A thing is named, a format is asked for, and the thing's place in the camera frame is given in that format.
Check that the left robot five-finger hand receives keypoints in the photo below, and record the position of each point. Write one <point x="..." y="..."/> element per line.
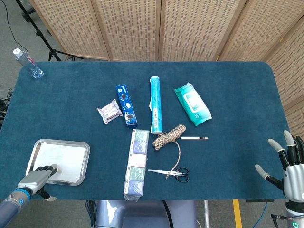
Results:
<point x="33" y="179"/>

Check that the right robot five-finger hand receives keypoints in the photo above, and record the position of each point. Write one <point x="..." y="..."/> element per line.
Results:
<point x="294" y="180"/>

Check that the white cloth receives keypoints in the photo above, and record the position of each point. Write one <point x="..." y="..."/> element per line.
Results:
<point x="64" y="159"/>

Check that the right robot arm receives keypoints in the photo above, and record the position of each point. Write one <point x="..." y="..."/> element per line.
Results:
<point x="295" y="215"/>

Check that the silver metal tray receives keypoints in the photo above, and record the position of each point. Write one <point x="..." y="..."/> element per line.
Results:
<point x="86" y="152"/>

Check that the teal table cloth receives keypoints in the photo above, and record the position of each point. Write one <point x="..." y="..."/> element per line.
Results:
<point x="225" y="154"/>

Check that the metal table leg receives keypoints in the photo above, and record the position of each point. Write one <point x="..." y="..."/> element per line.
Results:
<point x="206" y="213"/>

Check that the white red wrapped snack pack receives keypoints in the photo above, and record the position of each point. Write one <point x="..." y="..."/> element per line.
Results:
<point x="109" y="111"/>

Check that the pocket tissue multipack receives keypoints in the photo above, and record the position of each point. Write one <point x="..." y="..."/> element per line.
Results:
<point x="137" y="161"/>

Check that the silver utility knife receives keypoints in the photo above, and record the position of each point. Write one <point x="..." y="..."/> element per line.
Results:
<point x="193" y="137"/>

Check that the grey robot torso base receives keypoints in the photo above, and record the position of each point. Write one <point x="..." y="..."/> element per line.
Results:
<point x="142" y="213"/>

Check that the blue cookie box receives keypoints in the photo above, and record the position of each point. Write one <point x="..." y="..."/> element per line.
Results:
<point x="127" y="107"/>

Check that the clear plastic water bottle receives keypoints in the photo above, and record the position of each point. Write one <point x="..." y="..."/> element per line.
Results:
<point x="26" y="60"/>

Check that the green wet wipes pack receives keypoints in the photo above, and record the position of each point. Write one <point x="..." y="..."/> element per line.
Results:
<point x="193" y="104"/>

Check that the black tripod stand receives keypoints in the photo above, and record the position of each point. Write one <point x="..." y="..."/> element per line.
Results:
<point x="44" y="39"/>

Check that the blue cling film roll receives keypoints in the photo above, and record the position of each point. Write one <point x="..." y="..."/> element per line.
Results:
<point x="156" y="107"/>

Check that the wooden rattan folding screen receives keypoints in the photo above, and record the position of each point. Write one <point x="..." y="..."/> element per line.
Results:
<point x="133" y="28"/>

